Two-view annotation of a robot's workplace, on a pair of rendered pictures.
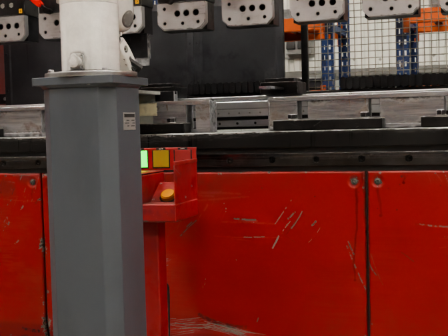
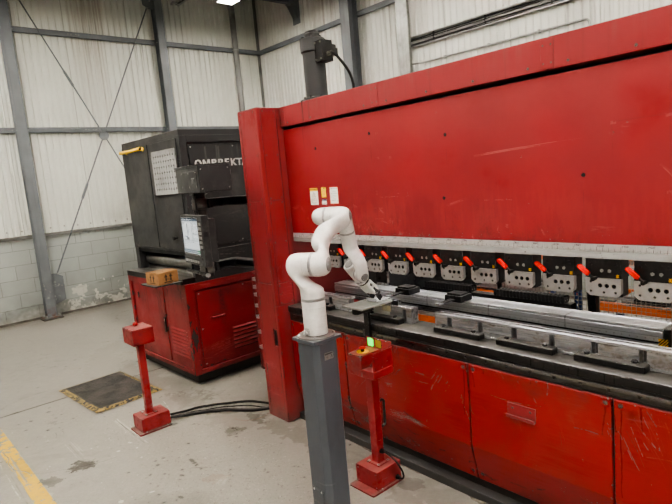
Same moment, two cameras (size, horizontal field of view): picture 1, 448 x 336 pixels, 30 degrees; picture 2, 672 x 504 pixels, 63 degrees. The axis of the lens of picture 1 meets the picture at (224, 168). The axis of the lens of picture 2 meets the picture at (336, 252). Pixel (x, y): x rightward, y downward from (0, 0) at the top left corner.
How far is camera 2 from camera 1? 1.58 m
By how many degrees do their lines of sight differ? 30
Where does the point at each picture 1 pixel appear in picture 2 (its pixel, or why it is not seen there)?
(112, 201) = (320, 389)
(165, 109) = (394, 309)
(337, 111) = (464, 325)
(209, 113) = (411, 315)
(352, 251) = (463, 399)
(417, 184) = (489, 375)
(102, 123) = (314, 359)
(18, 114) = (340, 299)
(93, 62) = (312, 333)
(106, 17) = (316, 315)
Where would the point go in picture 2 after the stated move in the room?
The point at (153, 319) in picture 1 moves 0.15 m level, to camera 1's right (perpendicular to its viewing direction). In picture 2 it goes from (372, 417) to (396, 421)
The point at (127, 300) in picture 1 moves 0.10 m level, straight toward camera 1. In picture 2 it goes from (329, 427) to (321, 436)
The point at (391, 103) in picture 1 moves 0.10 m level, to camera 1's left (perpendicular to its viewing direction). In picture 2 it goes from (487, 326) to (468, 325)
